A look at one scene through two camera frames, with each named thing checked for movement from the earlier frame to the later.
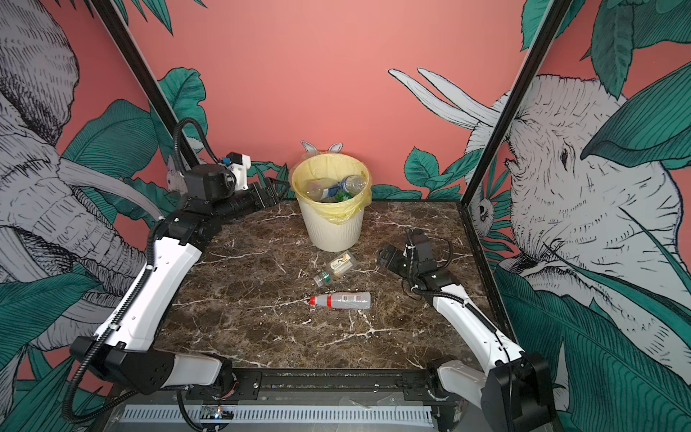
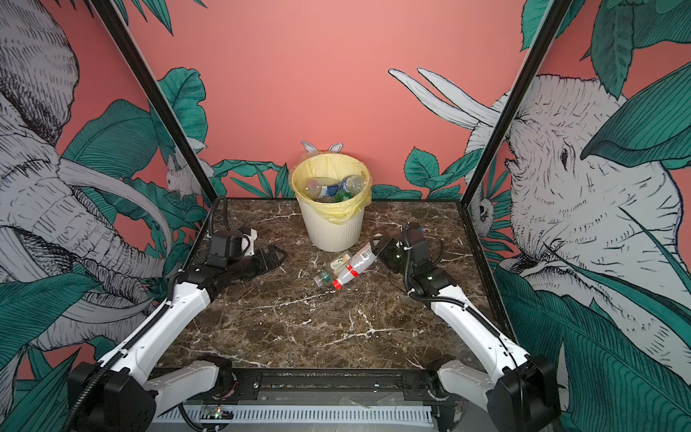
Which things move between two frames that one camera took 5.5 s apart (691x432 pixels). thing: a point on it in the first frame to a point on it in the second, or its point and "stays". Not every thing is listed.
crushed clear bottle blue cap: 322,189 stays
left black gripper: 268,190 to 263,264
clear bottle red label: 344,301 to 355,267
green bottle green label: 342,195 stays
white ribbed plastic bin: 330,237 stays
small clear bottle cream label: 338,267 stays
